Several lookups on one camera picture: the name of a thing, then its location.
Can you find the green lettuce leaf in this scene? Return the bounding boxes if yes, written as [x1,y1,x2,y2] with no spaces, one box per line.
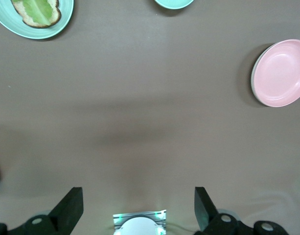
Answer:
[12,0,55,26]

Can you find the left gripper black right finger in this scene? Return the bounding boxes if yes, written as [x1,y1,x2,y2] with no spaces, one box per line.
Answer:
[194,187,287,235]

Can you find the green plate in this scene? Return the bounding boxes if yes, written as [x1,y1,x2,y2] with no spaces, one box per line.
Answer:
[0,0,75,40]

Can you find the pink plate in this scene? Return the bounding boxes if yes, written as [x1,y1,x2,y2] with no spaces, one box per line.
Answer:
[253,39,300,108]

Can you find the toasted bread slice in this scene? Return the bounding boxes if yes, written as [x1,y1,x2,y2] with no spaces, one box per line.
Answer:
[11,0,62,28]

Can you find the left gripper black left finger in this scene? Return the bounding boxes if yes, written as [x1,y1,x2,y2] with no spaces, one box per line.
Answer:
[0,187,84,235]

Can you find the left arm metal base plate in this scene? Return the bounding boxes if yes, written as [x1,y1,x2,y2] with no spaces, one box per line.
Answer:
[112,209,168,231]

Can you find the small green bowl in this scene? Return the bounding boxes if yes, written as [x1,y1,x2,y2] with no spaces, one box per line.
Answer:
[153,0,196,10]

